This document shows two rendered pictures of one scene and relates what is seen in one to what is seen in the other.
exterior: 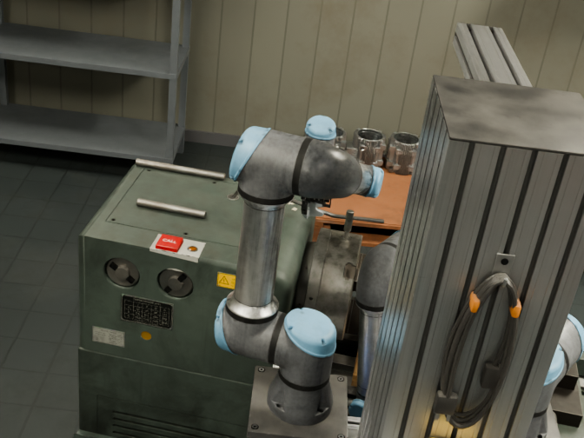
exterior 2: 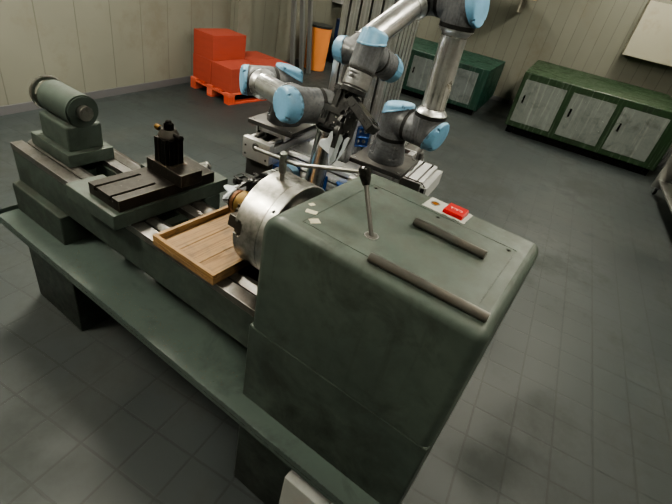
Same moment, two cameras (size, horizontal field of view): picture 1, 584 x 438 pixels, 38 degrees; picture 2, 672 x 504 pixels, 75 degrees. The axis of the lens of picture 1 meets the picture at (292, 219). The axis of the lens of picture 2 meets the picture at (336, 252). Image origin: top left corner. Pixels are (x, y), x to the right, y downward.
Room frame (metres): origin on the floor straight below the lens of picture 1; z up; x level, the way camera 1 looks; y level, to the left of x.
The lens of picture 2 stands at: (3.11, 0.45, 1.80)
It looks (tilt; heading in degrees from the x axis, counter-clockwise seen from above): 34 degrees down; 202
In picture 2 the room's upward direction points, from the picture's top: 13 degrees clockwise
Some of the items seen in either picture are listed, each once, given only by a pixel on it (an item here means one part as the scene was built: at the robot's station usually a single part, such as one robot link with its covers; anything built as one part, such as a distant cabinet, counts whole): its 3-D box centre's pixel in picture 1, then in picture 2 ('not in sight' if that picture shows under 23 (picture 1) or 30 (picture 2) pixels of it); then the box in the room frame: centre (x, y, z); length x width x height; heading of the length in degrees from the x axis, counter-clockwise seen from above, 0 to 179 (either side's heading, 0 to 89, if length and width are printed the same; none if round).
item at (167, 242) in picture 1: (169, 243); (455, 212); (1.93, 0.32, 1.26); 0.06 x 0.06 x 0.02; 84
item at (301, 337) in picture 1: (305, 344); (397, 118); (1.49, -0.07, 1.33); 0.13 x 0.12 x 0.14; 77
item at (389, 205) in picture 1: (408, 186); not in sight; (4.53, -0.66, 0.18); 1.28 x 0.92 x 0.36; 91
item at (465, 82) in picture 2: not in sight; (439, 72); (-5.38, -1.71, 0.37); 1.93 x 1.71 x 0.74; 91
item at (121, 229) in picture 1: (202, 268); (390, 287); (2.12, 0.25, 1.06); 0.59 x 0.48 x 0.39; 84
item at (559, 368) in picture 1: (532, 370); (286, 81); (1.51, -0.57, 1.33); 0.13 x 0.12 x 0.14; 146
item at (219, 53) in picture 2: not in sight; (245, 64); (-1.88, -3.42, 0.36); 1.30 x 0.98 x 0.72; 1
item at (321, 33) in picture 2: not in sight; (317, 47); (-4.30, -3.73, 0.37); 0.45 x 0.45 x 0.74
